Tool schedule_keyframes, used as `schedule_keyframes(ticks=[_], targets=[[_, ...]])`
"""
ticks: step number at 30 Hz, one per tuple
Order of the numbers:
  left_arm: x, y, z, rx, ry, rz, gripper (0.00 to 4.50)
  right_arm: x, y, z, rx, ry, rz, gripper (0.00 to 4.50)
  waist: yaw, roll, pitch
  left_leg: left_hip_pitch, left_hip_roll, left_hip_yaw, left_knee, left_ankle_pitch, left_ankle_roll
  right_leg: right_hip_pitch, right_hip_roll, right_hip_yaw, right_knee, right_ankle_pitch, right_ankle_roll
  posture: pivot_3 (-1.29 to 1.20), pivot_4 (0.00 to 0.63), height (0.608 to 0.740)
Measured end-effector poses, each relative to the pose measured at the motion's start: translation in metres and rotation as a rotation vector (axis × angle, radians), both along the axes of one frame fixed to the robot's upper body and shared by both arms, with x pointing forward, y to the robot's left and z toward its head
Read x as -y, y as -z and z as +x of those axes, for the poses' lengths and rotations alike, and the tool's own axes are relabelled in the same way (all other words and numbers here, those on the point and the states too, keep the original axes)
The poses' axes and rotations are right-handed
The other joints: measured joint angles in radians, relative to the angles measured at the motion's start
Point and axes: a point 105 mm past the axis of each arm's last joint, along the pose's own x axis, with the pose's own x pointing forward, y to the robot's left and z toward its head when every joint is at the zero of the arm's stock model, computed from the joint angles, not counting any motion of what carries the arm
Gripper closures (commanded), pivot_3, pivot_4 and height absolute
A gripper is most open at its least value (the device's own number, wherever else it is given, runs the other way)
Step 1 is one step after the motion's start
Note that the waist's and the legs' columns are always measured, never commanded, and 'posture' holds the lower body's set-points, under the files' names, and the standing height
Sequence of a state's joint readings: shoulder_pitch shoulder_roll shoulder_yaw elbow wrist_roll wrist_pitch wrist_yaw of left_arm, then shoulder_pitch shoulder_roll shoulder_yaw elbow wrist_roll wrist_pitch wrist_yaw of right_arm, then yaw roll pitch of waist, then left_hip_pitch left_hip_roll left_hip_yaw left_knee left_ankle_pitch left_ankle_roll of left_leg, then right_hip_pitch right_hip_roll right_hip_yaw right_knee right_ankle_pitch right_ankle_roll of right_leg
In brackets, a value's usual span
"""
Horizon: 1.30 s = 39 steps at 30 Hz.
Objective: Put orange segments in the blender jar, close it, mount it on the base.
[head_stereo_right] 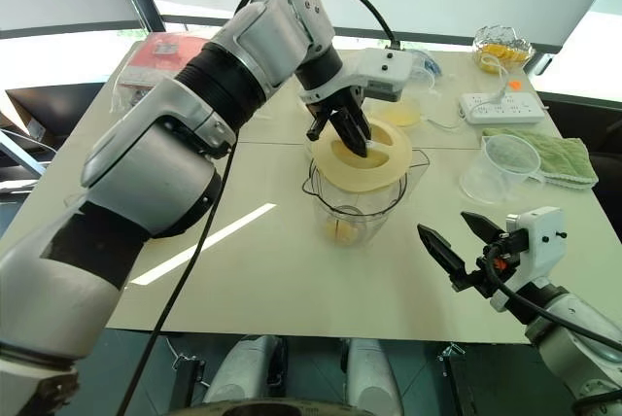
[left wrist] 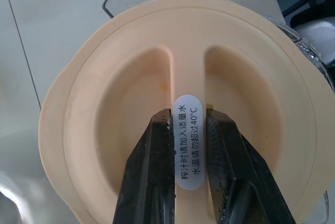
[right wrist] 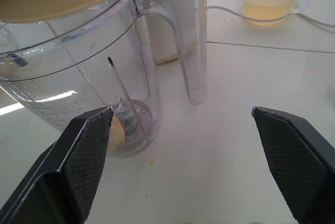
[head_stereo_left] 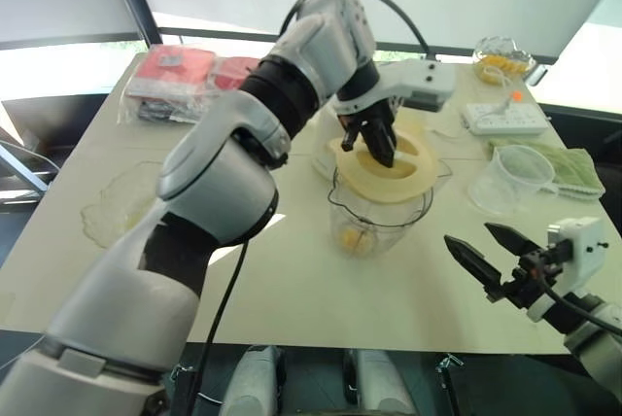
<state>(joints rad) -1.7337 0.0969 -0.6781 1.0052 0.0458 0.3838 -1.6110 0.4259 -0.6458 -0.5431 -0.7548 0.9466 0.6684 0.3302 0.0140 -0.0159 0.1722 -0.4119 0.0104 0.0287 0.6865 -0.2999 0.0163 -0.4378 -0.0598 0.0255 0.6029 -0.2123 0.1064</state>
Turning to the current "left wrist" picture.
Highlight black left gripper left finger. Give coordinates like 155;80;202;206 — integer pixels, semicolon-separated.
112;108;176;224

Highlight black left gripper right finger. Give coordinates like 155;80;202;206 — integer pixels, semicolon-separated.
205;107;296;224

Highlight yellow round blender lid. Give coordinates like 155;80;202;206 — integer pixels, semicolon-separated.
38;0;333;224

